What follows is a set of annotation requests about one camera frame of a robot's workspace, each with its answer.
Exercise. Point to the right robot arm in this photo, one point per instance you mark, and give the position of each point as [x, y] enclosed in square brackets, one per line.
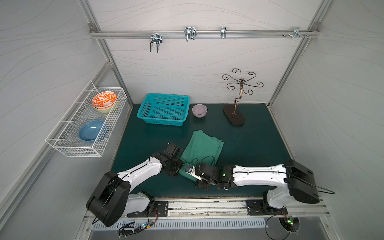
[291, 181]

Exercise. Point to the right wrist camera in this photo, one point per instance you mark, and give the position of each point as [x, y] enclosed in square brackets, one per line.
[190, 170]

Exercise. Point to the dark green table mat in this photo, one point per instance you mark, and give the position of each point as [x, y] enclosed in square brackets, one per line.
[257, 143]

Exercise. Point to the aluminium top rail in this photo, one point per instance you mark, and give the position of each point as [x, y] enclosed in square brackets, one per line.
[215, 34]

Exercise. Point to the teal plastic basket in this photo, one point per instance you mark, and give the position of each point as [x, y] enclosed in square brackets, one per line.
[164, 109]

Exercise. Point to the dark metal jewelry stand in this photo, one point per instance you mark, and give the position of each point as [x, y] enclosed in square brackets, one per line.
[231, 111]

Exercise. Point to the green long pants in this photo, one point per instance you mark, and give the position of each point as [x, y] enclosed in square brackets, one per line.
[201, 149]

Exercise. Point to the metal double hook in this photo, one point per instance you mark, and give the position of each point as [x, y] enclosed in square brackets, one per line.
[156, 40]

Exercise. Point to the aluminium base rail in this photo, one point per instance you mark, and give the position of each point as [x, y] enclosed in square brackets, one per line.
[204, 208]

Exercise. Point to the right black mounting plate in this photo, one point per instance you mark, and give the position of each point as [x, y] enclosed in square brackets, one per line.
[262, 208]

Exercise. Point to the metal hook right end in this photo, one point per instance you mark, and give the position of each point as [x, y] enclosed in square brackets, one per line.
[296, 34]

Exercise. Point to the white wire wall basket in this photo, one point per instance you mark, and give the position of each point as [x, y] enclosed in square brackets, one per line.
[64, 137]

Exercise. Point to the black mounting plate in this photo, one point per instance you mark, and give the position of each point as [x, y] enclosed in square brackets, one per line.
[262, 208]
[154, 209]

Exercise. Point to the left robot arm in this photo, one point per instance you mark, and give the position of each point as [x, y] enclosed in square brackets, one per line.
[112, 197]

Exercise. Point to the orange patterned bowl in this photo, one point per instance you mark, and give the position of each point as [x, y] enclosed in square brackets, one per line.
[104, 100]

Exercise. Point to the metal loop hook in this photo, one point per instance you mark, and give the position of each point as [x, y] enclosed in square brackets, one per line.
[190, 33]

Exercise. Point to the white vent grille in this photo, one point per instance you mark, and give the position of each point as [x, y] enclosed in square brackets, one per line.
[187, 224]

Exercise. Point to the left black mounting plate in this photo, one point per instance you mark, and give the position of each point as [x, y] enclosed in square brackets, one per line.
[154, 209]

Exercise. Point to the blue bowl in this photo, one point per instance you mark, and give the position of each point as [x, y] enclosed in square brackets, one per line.
[93, 131]

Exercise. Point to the small metal hook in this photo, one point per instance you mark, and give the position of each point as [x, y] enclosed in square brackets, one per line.
[223, 32]

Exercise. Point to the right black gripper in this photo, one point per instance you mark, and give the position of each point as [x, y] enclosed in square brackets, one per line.
[197, 173]

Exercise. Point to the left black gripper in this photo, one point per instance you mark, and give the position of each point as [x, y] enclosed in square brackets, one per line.
[175, 166]

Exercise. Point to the small pink bowl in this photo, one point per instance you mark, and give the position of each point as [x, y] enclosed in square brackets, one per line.
[199, 110]

